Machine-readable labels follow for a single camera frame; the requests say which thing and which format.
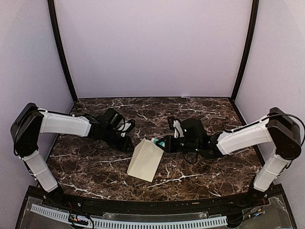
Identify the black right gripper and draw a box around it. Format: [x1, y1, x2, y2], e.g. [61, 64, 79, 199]
[156, 135, 200, 153]

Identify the small glue bottle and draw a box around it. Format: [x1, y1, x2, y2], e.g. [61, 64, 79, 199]
[151, 138, 165, 147]

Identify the cream envelope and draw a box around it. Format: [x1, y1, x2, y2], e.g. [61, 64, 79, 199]
[127, 138, 163, 182]

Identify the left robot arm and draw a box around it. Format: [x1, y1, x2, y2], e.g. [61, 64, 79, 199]
[10, 103, 135, 208]

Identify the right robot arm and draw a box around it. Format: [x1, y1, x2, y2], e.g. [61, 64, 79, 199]
[152, 107, 305, 207]

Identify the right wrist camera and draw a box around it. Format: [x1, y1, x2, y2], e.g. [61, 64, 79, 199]
[167, 116, 205, 139]

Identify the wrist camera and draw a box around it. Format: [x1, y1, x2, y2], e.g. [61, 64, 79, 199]
[102, 108, 135, 137]
[167, 116, 205, 139]

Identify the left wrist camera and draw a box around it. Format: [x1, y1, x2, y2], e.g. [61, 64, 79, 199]
[102, 108, 135, 137]

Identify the black front rail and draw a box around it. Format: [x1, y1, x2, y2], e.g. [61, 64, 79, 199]
[26, 185, 284, 215]

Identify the white slotted cable duct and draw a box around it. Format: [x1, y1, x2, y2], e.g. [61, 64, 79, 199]
[30, 204, 227, 229]

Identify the black corner frame post left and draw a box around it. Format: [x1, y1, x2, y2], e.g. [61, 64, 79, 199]
[47, 0, 78, 103]

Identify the black corner frame post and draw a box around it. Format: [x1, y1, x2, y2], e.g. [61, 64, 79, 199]
[230, 0, 259, 103]
[47, 0, 78, 103]

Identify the black corner frame post right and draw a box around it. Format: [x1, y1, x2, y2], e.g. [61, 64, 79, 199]
[230, 0, 259, 103]

